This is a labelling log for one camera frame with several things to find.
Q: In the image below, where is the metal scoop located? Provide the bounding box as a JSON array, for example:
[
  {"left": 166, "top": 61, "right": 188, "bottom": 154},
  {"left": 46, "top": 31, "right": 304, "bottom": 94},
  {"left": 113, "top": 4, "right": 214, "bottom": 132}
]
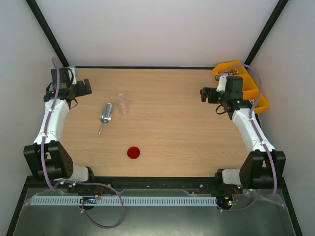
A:
[{"left": 98, "top": 103, "right": 114, "bottom": 135}]

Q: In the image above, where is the yellow lollipop bin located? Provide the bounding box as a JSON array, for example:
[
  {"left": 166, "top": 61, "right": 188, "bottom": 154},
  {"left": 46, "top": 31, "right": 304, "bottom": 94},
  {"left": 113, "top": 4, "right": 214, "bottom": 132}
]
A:
[{"left": 212, "top": 60, "right": 247, "bottom": 76}]

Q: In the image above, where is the yellow star candy bin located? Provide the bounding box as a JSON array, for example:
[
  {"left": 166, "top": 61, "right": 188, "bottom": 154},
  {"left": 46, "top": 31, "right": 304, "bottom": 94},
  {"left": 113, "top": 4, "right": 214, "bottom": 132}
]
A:
[{"left": 246, "top": 93, "right": 269, "bottom": 115}]

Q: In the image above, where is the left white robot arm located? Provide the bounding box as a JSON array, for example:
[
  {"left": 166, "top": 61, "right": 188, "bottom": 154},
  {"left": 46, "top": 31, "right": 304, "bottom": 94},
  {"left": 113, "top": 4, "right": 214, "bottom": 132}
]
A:
[{"left": 23, "top": 66, "right": 95, "bottom": 182}]

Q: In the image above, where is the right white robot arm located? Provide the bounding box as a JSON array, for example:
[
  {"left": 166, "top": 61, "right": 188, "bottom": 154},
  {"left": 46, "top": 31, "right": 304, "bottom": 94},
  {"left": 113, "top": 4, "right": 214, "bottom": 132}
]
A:
[{"left": 200, "top": 74, "right": 286, "bottom": 193}]

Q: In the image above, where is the clear plastic cup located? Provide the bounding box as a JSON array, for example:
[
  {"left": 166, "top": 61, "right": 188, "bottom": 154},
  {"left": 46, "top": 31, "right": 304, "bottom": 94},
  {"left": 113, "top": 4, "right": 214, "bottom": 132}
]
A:
[{"left": 116, "top": 93, "right": 129, "bottom": 115}]

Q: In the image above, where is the red round lid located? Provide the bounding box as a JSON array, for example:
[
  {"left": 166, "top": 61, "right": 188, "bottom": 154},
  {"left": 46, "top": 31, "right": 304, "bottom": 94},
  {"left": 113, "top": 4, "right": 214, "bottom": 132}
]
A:
[{"left": 127, "top": 147, "right": 140, "bottom": 159}]

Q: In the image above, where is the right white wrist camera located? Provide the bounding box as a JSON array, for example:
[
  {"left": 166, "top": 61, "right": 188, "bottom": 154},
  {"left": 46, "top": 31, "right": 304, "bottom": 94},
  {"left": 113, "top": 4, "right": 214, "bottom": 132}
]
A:
[{"left": 216, "top": 74, "right": 227, "bottom": 92}]

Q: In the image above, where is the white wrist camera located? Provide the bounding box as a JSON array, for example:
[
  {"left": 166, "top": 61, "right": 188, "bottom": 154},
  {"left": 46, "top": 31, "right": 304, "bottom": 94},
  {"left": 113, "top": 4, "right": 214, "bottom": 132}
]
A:
[
  {"left": 216, "top": 74, "right": 227, "bottom": 92},
  {"left": 67, "top": 66, "right": 77, "bottom": 85}
]

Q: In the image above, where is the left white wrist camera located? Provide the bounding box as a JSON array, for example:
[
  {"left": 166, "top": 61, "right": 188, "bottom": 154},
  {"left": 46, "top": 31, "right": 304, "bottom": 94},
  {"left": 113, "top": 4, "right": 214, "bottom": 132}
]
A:
[{"left": 67, "top": 66, "right": 77, "bottom": 85}]

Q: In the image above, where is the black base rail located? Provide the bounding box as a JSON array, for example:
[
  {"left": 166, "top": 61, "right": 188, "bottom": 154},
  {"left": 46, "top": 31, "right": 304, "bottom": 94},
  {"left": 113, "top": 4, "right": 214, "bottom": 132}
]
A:
[{"left": 24, "top": 176, "right": 287, "bottom": 197}]

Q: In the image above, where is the left black frame post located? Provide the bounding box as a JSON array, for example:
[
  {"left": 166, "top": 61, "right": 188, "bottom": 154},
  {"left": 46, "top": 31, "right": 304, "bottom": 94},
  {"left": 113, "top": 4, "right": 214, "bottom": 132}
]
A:
[{"left": 26, "top": 0, "right": 69, "bottom": 67}]

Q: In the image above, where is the black frame post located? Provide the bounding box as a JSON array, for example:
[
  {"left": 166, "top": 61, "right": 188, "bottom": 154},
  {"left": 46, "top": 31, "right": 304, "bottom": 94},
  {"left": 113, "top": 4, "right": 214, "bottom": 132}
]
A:
[
  {"left": 26, "top": 0, "right": 69, "bottom": 67},
  {"left": 245, "top": 0, "right": 289, "bottom": 65}
]

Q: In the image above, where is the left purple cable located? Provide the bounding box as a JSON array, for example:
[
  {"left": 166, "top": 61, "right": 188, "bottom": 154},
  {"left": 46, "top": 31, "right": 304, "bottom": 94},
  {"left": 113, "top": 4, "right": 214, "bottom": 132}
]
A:
[{"left": 40, "top": 57, "right": 125, "bottom": 229}]

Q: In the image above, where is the white slotted cable duct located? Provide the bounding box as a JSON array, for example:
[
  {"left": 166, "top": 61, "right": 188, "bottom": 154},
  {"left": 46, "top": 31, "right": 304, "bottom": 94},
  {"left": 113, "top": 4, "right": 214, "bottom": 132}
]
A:
[{"left": 31, "top": 196, "right": 217, "bottom": 207}]

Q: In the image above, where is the right black frame post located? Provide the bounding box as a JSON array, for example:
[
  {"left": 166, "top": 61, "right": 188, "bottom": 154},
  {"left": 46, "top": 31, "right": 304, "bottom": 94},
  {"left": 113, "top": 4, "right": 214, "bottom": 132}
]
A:
[{"left": 245, "top": 0, "right": 289, "bottom": 65}]

